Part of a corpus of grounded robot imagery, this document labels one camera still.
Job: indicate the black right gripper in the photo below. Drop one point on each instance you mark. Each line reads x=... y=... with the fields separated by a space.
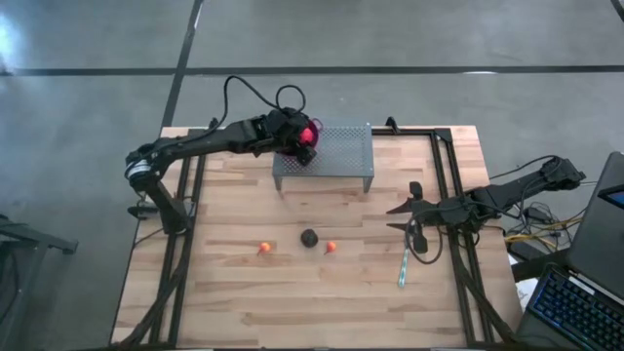
x=446 y=212

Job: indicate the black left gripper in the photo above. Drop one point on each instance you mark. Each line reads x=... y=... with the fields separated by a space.
x=284 y=128

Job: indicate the shiny red round fruit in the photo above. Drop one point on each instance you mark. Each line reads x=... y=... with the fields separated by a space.
x=306 y=136

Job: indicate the red bowl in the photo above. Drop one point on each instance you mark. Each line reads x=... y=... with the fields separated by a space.
x=318 y=134

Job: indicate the small orange fruit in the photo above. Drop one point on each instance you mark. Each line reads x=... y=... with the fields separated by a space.
x=264 y=247
x=331 y=246

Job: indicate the dark purple plum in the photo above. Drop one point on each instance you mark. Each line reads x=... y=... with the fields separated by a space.
x=309 y=238

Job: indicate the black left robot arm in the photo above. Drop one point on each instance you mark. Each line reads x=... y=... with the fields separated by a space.
x=214 y=139

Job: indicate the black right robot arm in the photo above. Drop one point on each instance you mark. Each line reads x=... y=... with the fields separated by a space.
x=512 y=192

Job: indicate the grey perforated metal shelf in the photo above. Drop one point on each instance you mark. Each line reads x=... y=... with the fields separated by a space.
x=341 y=156

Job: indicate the laptop with blue backlit keyboard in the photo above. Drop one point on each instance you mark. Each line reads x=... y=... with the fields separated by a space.
x=575 y=312

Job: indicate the monitor with blue screen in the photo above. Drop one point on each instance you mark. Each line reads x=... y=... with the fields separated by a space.
x=614 y=197

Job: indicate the black metal stand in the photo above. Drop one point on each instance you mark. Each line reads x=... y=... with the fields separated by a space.
x=29 y=239

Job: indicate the black frame clamp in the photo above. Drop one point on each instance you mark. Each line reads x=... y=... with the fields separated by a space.
x=390 y=123
x=213 y=123

